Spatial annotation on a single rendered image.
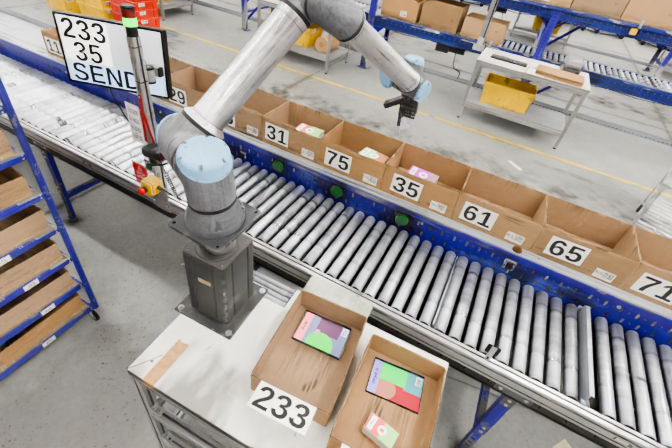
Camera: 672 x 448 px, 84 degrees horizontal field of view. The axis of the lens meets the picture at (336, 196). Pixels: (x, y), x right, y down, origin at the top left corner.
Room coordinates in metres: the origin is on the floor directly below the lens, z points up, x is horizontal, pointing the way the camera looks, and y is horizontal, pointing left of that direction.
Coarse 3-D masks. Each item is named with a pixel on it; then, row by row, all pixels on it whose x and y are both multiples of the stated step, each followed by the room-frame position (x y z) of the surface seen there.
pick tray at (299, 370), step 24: (288, 312) 0.82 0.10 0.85; (336, 312) 0.89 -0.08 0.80; (288, 336) 0.78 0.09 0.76; (360, 336) 0.78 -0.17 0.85; (264, 360) 0.66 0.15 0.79; (288, 360) 0.69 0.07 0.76; (312, 360) 0.70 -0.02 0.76; (336, 360) 0.72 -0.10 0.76; (288, 384) 0.61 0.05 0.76; (312, 384) 0.62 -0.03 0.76; (336, 384) 0.63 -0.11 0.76
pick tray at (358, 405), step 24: (408, 360) 0.75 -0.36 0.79; (360, 384) 0.65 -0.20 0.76; (432, 384) 0.69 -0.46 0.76; (360, 408) 0.57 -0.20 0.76; (384, 408) 0.58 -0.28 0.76; (432, 408) 0.60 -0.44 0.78; (336, 432) 0.48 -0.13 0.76; (360, 432) 0.50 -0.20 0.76; (408, 432) 0.52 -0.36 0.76; (432, 432) 0.50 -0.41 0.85
